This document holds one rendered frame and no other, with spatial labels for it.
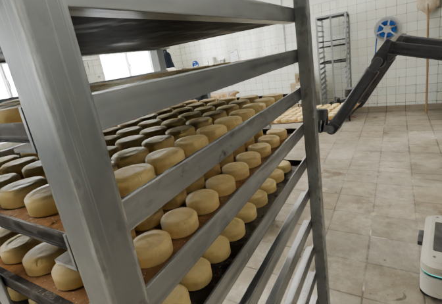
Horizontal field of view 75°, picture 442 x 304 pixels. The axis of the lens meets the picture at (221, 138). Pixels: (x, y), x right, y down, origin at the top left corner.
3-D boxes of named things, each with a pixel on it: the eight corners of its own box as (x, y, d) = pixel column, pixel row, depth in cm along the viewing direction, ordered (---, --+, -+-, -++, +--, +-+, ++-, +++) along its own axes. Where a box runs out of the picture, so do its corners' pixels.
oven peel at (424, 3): (414, 114, 491) (417, -15, 458) (414, 113, 495) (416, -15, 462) (437, 113, 475) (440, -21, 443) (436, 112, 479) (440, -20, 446)
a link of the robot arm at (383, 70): (399, 52, 167) (403, 48, 174) (389, 47, 169) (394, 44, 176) (359, 110, 195) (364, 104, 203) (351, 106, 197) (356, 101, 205)
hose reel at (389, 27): (400, 79, 513) (400, 14, 483) (400, 81, 499) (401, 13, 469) (374, 82, 534) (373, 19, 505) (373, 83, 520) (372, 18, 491)
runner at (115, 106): (289, 62, 72) (288, 50, 71) (300, 61, 70) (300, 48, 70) (14, 152, 20) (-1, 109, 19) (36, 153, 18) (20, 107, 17)
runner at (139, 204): (293, 98, 74) (291, 86, 74) (304, 97, 73) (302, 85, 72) (55, 262, 22) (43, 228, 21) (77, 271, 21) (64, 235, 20)
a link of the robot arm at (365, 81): (386, 60, 129) (388, 61, 138) (373, 54, 132) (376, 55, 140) (331, 137, 149) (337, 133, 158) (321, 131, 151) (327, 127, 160)
